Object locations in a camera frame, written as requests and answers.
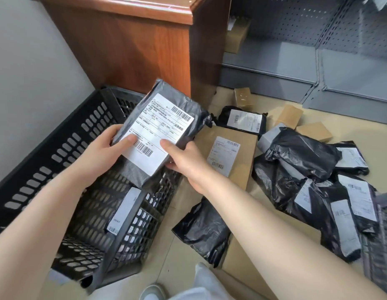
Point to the person's left hand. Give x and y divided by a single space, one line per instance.
93 153

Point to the person's right hand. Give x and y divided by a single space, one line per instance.
190 162

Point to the person's right thumb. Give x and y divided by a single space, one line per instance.
171 148

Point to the person's left thumb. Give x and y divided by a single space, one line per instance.
126 143

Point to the grey mailer parcel white label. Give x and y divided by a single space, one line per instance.
168 121

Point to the person's left forearm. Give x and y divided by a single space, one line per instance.
34 234

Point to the person's right forearm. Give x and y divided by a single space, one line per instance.
274 243

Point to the dark parcel with long label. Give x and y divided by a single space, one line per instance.
123 212

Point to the black plastic crate basket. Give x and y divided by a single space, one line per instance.
379 240
56 146

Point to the flat cardboard box white label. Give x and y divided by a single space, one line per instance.
240 165

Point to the black labelled mailer parcel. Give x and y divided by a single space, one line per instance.
243 120

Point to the small brown cardboard box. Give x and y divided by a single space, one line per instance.
243 97
288 117
314 131

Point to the black unlabelled crumpled mailer parcel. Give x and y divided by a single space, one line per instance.
206 231

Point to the brown wooden desk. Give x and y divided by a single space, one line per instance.
134 49

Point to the pile of black mailer bags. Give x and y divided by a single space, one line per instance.
299 153

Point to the tall brown cardboard box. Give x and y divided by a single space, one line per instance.
236 37

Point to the person's white trousers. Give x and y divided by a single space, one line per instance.
203 285

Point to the flat brown cardboard sheet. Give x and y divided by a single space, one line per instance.
243 271

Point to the person's white shoe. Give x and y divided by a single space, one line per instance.
152 293

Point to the grey metal shelf unit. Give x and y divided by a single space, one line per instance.
290 56

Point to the pale grey plastic bag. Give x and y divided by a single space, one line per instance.
379 2

